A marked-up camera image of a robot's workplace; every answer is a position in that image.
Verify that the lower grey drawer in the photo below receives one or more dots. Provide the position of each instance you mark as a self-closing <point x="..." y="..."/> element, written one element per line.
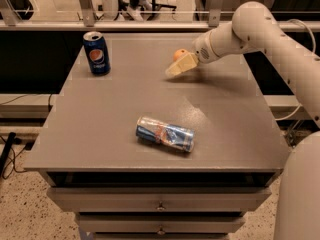
<point x="159" y="223"/>

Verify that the metal railing bar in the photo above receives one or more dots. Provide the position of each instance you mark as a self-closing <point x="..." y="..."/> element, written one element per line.
<point x="115" y="26"/>

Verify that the orange fruit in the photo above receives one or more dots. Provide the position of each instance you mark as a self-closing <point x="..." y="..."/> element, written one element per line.
<point x="179" y="53"/>

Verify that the grey drawer cabinet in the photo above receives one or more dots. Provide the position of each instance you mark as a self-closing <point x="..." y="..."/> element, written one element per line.
<point x="89" y="138"/>

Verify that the upper grey drawer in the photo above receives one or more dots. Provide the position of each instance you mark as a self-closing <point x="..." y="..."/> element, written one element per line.
<point x="158" y="199"/>

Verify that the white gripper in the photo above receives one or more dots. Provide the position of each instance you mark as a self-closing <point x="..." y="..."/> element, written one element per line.
<point x="202" y="51"/>

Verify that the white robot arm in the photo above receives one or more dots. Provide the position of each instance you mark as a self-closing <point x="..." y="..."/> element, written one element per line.
<point x="253" y="28"/>

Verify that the grey drawer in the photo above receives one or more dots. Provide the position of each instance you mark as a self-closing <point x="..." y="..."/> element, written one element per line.
<point x="159" y="223"/>
<point x="158" y="199"/>

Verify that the blue Pepsi can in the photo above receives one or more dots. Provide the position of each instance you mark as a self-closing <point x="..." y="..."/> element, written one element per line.
<point x="96" y="53"/>

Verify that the crushed Red Bull can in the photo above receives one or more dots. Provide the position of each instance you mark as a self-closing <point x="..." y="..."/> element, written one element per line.
<point x="159" y="132"/>

